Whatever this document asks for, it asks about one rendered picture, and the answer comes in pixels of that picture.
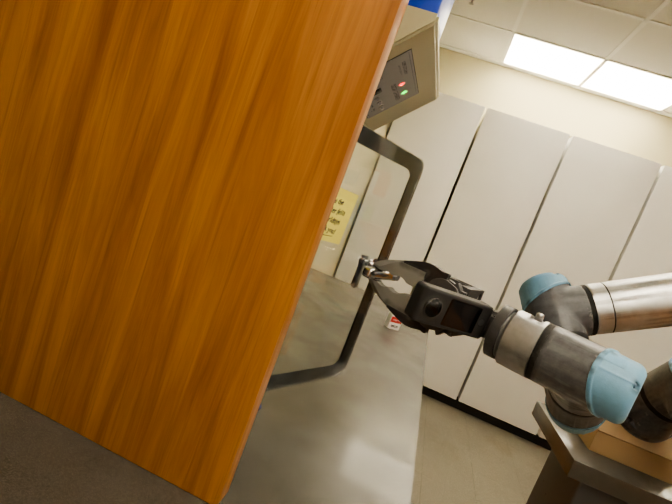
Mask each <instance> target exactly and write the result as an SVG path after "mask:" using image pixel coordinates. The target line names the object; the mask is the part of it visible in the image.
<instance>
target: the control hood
mask: <svg viewBox="0 0 672 504"><path fill-rule="evenodd" d="M411 48H412V54H413V60H414V66H415V72H416V78H417V84H418V90H419V93H418V94H416V95H414V96H412V97H410V98H408V99H406V100H404V101H402V102H400V103H398V104H396V105H394V106H393V107H391V108H389V109H387V110H385V111H383V112H381V113H379V114H377V115H375V116H373V117H371V118H369V119H368V118H367V117H366V119H365V122H364V124H363V125H365V126H367V127H368V128H370V129H372V130H373V131H374V130H376V129H378V128H380V127H382V126H384V125H386V124H388V123H390V122H392V121H394V120H396V119H398V118H400V117H402V116H404V115H406V114H408V113H410V112H412V111H414V110H416V109H418V108H420V107H422V106H424V105H426V104H428V103H430V102H432V101H434V100H436V99H437V97H439V95H440V82H439V17H438V14H437V13H434V12H430V11H427V10H423V9H420V8H417V7H413V6H410V5H407V8H406V10H405V13H404V16H403V18H402V21H401V24H400V27H399V29H398V32H397V35H396V37H395V40H394V43H393V46H392V48H391V51H390V54H389V56H388V59H387V61H389V60H390V59H392V58H394V57H396V56H398V55H400V54H402V53H404V52H406V51H407V50H409V49H411Z"/></svg>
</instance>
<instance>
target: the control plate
mask: <svg viewBox="0 0 672 504"><path fill-rule="evenodd" d="M402 82H405V84H404V85H402V86H398V85H399V84H400V83H402ZM379 88H381V90H382V92H381V93H379V94H377V95H375V96H374V97H373V100H372V103H371V105H370V108H369V111H368V113H367V116H366V117H367V118H368V119H369V118H371V117H373V116H375V115H377V114H379V113H381V112H383V111H385V110H387V109H389V108H391V107H393V106H394V105H396V104H398V103H400V102H402V101H404V100H406V99H408V98H410V97H412V96H414V95H416V94H418V93H419V90H418V84H417V78H416V72H415V66H414V60H413V54H412V48H411V49H409V50H407V51H406V52H404V53H402V54H400V55H398V56H396V57H394V58H392V59H390V60H389V61H387V62H386V65H385V67H384V70H383V73H382V75H381V78H380V81H379V84H378V86H377V89H379ZM377 89H376V90H377ZM405 90H408V91H407V92H406V93H404V94H401V93H402V92H403V91H405ZM377 97H380V99H379V100H380V101H383V102H382V103H381V104H382V105H384V107H383V108H384V109H383V110H381V108H379V107H380V106H379V104H377V103H378V102H377V100H374V99H375V98H377ZM380 101H379V102H380ZM382 105H381V106H382Z"/></svg>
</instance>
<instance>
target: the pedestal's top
mask: <svg viewBox="0 0 672 504"><path fill-rule="evenodd" d="M532 415H533V417H534V418H535V420H536V422H537V424H538V425H539V427H540V429H541V431H542V433H543V434H544V436H545V438H546V440H547V441H548V443H549V445H550V447H551V449H552V450H553V452H554V454H555V456H556V457H557V459H558V461H559V463H560V465H561V466H562V468H563V470H564V472H565V473H566V475H567V476H568V477H570V478H573V479H575V480H577V481H580V482H582V483H584V484H586V485H589V486H591V487H593V488H596V489H598V490H600V491H603V492H605V493H607V494H610V495H612V496H614V497H616V498H619V499H621V500H623V501H626V502H628V503H630V504H672V485H671V484H669V483H667V482H664V481H662V480H659V479H657V478H655V477H652V476H650V475H648V474H645V473H643V472H641V471H638V470H636V469H633V468H631V467H629V466H626V465H624V464H622V463H619V462H617V461H615V460H612V459H610V458H608V457H605V456H603V455H600V454H598V453H596V452H593V451H591V450H589V449H588V448H587V447H586V445H585V444H584V442H583V441H582V440H581V438H580V437H579V435H578V434H573V433H570V432H567V431H565V430H563V429H561V428H560V427H559V426H557V425H556V424H555V423H554V422H553V420H552V419H551V417H550V415H549V413H548V411H547V409H546V405H545V404H544V403H542V402H539V401H537V402H536V404H535V407H534V409H533V411H532Z"/></svg>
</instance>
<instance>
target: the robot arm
mask: <svg viewBox="0 0 672 504"><path fill-rule="evenodd" d="M373 266H374V267H376V268H377V269H378V270H380V271H388V272H389V273H390V274H391V275H394V276H400V277H402V278H403V279H404V280H405V282H406V283H407V284H408V285H410V286H413V287H415V288H414V291H413V293H412V295H410V294H408V293H398V292H397V291H395V290H394V288H393V287H388V286H386V285H384V284H383V282H382V281H381V280H379V279H369V278H368V280H369V282H370V284H371V286H372V288H373V290H374V291H375V293H376V294H377V296H378V297H379V298H380V299H381V301H382V302H383V303H384V304H385V305H386V307H387V308H388V309H389V310H390V312H391V313H392V314H393V315H394V316H395V317H396V318H397V319H398V320H399V321H400V322H401V323H402V324H404V325H405V326H407V327H410V328H413V329H417V330H420V331H421V332H423V333H428V331H429V329H430V330H435V334H436V335H441V334H443V333H445V334H447V335H448V336H450V337H452V336H460V335H466V336H469V337H473V338H476V339H479V338H480V337H482V338H485V340H484V344H483V353H484V354H485V355H487V356H489V357H491V358H493V359H495V360H496V363H498V364H500V365H502V366H504V367H506V368H508V369H509V370H511V371H513V372H515V373H517V374H519V375H521V376H523V377H525V378H528V379H530V380H531V381H533V382H535V383H537V384H539V385H540V386H542V387H544V390H545V394H546V396H545V405H546V409H547V411H548V413H549V415H550V417H551V419H552V420H553V422H554V423H555V424H556V425H557V426H559V427H560V428H561V429H563V430H565V431H567V432H570V433H573V434H583V435H584V434H587V433H591V432H593V431H595V430H596V429H598V428H599V427H600V426H601V425H602V424H603V423H604V422H605V421H606V420H607V421H610V422H612V423H614V424H621V425H622V427H623V428H624V429H625V430H627V431H628V432H629V433H630V434H632V435H633V436H635V437H636V438H638V439H640V440H643V441H646V442H650V443H659V442H663V441H665V440H668V439H670V438H672V358H670V360H669V361H667V362H665V363H664V364H662V365H660V366H658V367H657V368H655V369H653V370H652V371H650V372H648V373H647V372H646V369H645V368H644V366H642V365H641V364H640V363H638V362H636V361H633V360H631V359H629V358H627V357H625V356H623V355H621V354H620V352H618V351H617V350H614V349H612V348H607V347H604V346H602V345H600V344H598V343H595V342H593V341H591V340H589V337H588V336H593V335H598V334H607V333H616V332H625V331H634V330H643V329H652V328H661V327H670V326H672V273H666V274H659V275H651V276H644V277H637V278H629V279H622V280H614V281H607V282H600V283H592V284H585V285H577V286H571V284H570V282H568V280H567V278H566V277H565V276H564V275H562V274H559V273H555V274H553V273H552V272H548V273H541V274H537V275H535V276H532V277H530V278H529V279H527V280H526V281H525V282H524V283H523V284H522V285H521V287H520V289H519V297H520V301H521V306H522V310H521V311H518V310H517V309H515V308H513V307H511V306H509V305H505V306H504V307H503V308H502V309H501V310H500V311H499V312H498V311H496V310H494V309H493V307H491V306H490V305H488V304H487V303H485V302H483V301H481V299H482V296H483V294H484V292H485V291H483V290H481V289H479V288H477V287H474V286H472V285H470V284H468V283H465V282H463V281H461V280H459V279H456V278H454V277H451V274H449V273H446V272H444V271H443V270H442V268H441V267H439V266H437V265H435V264H432V263H428V262H423V261H407V260H381V261H377V262H374V263H373ZM477 298H478V299H477Z"/></svg>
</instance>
